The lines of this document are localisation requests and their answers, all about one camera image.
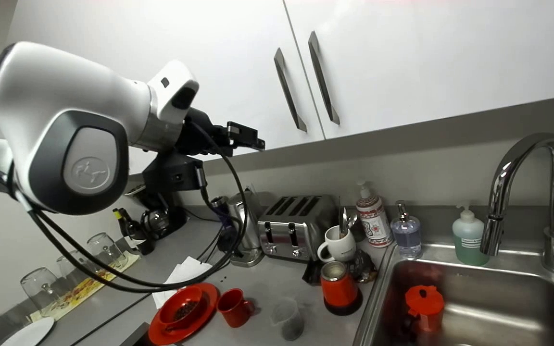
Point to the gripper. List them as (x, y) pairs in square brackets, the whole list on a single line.
[(200, 137)]

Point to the white paper napkin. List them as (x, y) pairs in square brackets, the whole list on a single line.
[(185, 270)]

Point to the red mug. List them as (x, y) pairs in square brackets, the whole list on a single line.
[(233, 307)]

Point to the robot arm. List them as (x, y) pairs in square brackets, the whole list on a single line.
[(41, 91)]

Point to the clear measuring cup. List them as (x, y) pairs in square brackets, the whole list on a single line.
[(287, 319)]

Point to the white cabinet door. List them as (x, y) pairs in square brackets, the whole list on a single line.
[(450, 53), (200, 53)]

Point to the patterned soap dispenser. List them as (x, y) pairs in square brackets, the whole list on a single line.
[(374, 221)]

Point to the stainless steel sink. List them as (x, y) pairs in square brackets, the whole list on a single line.
[(498, 298)]

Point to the red moka pot top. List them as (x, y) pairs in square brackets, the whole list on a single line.
[(423, 302)]

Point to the red plate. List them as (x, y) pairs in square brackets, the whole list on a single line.
[(207, 307)]

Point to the black coffee maker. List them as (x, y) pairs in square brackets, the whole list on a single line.
[(161, 221)]

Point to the silver electric kettle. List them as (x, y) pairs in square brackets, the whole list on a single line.
[(248, 216)]

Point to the dark wine bottle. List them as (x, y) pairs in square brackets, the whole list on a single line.
[(135, 233)]

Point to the white plate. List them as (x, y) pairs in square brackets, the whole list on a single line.
[(29, 332)]

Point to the green soap bottle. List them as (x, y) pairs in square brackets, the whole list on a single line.
[(469, 240)]

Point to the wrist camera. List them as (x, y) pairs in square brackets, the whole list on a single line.
[(171, 174)]

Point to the red moka pot base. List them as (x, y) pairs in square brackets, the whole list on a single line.
[(338, 286)]

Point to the black coaster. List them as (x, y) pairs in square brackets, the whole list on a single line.
[(356, 305)]

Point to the silver four-slot toaster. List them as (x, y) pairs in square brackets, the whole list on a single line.
[(301, 226)]

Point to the colourful printed mat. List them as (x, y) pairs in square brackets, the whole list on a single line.
[(84, 288)]

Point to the white overhead cabinet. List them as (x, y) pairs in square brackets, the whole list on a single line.
[(209, 48)]

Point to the red bowl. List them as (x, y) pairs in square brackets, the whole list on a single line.
[(181, 307)]

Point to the dark crumpled packet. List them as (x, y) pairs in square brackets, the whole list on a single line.
[(366, 266)]

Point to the white mug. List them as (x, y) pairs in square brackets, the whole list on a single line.
[(339, 247)]

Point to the clear drinking glass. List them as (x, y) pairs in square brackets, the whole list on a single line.
[(71, 269), (41, 290), (106, 252)]

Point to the clear soap dispenser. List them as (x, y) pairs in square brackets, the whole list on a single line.
[(407, 235)]

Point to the bundle of cutlery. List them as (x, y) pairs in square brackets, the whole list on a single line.
[(343, 223)]

